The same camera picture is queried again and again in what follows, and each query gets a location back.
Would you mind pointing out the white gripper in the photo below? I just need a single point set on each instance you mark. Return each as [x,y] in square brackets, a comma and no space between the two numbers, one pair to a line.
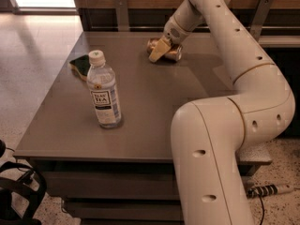
[172,32]

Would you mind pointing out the orange soda can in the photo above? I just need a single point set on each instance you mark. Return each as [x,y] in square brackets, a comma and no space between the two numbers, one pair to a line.
[174,54]

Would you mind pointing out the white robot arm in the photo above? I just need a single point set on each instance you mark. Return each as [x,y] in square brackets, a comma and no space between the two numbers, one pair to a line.
[207,133]

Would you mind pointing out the clear tea bottle white cap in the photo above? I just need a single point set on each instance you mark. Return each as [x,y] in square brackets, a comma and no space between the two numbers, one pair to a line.
[102,85]

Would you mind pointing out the green yellow sponge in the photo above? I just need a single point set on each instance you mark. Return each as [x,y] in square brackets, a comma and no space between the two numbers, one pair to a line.
[80,66]

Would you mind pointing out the grey drawer cabinet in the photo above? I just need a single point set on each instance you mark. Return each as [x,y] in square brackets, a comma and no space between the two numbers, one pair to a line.
[123,175]

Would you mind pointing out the white power strip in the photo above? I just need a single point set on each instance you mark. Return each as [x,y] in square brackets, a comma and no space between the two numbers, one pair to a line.
[268,190]

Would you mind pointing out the black chair base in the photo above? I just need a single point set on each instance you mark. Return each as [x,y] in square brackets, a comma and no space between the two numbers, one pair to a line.
[8,215]

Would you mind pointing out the left metal wall bracket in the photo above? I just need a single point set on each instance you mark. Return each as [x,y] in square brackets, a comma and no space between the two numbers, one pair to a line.
[121,10]

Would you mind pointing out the metal wall bracket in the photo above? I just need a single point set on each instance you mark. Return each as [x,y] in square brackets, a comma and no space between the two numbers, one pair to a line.
[261,11]
[121,10]

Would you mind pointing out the grey wall shelf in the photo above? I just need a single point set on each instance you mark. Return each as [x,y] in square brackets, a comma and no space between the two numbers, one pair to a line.
[280,41]

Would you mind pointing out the right metal wall bracket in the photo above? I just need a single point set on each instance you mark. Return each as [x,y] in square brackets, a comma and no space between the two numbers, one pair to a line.
[261,11]

